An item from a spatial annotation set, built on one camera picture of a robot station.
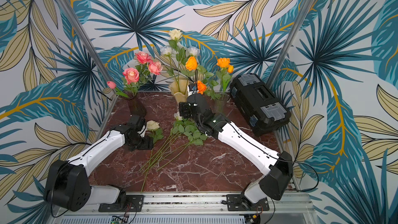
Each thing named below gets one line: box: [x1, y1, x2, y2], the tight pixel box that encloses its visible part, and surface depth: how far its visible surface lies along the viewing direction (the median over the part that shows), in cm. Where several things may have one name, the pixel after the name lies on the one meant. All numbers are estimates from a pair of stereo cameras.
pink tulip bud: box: [106, 80, 130, 98], surface depth 85 cm
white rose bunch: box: [139, 111, 208, 174], surface depth 95 cm
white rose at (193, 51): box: [185, 46, 201, 58], surface depth 92 cm
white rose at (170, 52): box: [160, 45, 180, 93], surface depth 93 cm
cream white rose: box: [167, 29, 188, 93], surface depth 90 cm
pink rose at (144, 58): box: [134, 50, 152, 76], surface depth 76 cm
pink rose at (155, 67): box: [148, 61, 164, 76], surface depth 75 cm
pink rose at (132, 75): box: [122, 67, 140, 97], surface depth 76 cm
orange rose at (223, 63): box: [215, 57, 231, 96], surface depth 88 cm
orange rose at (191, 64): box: [185, 56, 198, 81], surface depth 77 cm
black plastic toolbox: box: [229, 73, 292, 137], surface depth 95 cm
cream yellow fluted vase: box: [167, 78, 190, 105], surface depth 99 cm
